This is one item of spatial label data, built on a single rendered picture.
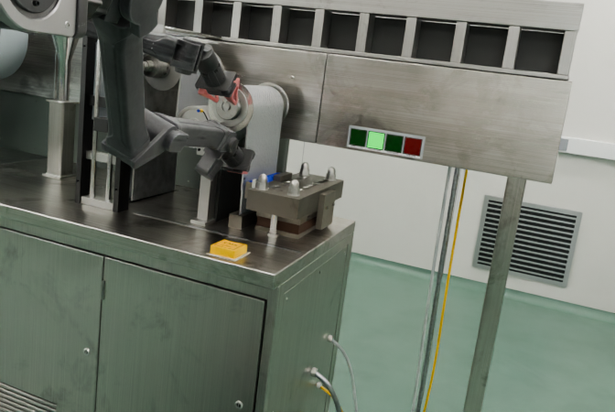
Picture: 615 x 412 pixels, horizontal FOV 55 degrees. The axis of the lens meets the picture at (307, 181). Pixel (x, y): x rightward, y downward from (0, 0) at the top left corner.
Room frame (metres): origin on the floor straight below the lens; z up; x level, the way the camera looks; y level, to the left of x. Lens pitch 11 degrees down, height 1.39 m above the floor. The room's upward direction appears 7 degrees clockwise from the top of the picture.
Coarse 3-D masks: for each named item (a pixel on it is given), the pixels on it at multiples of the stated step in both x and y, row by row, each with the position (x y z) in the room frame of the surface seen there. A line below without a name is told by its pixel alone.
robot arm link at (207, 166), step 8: (232, 136) 1.49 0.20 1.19; (232, 144) 1.48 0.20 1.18; (208, 152) 1.52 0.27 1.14; (216, 152) 1.52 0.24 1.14; (224, 152) 1.52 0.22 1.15; (200, 160) 1.51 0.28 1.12; (208, 160) 1.51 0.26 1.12; (216, 160) 1.52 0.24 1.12; (200, 168) 1.50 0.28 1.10; (208, 168) 1.50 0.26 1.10; (216, 168) 1.53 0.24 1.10; (208, 176) 1.51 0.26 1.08
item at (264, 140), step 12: (252, 132) 1.72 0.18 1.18; (264, 132) 1.80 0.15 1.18; (276, 132) 1.89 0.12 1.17; (252, 144) 1.73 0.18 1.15; (264, 144) 1.81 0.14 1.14; (276, 144) 1.90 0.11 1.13; (264, 156) 1.82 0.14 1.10; (276, 156) 1.91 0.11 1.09; (252, 168) 1.74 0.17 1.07; (264, 168) 1.83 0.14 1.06
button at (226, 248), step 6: (222, 240) 1.47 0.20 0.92; (228, 240) 1.48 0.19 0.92; (210, 246) 1.42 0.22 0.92; (216, 246) 1.41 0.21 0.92; (222, 246) 1.42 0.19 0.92; (228, 246) 1.42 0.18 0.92; (234, 246) 1.43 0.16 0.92; (240, 246) 1.43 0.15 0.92; (246, 246) 1.46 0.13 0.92; (210, 252) 1.42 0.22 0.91; (216, 252) 1.41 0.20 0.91; (222, 252) 1.41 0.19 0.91; (228, 252) 1.40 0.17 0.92; (234, 252) 1.40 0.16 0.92; (240, 252) 1.42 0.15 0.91; (234, 258) 1.40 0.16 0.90
